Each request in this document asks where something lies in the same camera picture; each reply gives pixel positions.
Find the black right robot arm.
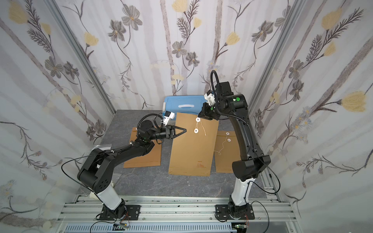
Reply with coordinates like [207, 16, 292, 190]
[198, 82, 271, 219]

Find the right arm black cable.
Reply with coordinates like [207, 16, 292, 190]
[247, 163, 282, 233]

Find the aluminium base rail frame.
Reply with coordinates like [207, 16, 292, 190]
[53, 195, 301, 233]

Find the kraft file bag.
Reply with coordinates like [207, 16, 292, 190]
[123, 140, 162, 169]
[169, 113, 219, 177]
[214, 131, 241, 173]

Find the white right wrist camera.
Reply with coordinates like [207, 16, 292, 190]
[204, 90, 216, 106]

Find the blue lidded storage box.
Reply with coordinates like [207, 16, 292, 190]
[162, 95, 206, 115]

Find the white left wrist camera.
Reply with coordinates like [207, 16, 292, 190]
[162, 111, 175, 126]

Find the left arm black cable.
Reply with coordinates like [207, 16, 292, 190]
[61, 154, 97, 190]

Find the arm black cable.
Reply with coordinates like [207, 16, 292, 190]
[247, 163, 282, 233]
[61, 154, 97, 190]

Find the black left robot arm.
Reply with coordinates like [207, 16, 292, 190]
[77, 120, 187, 219]

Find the white slotted cable duct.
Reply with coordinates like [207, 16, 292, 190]
[62, 222, 237, 233]

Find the clear plastic bag white card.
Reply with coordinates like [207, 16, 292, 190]
[85, 144, 112, 156]

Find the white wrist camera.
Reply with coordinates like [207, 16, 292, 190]
[162, 111, 175, 126]
[204, 90, 216, 106]

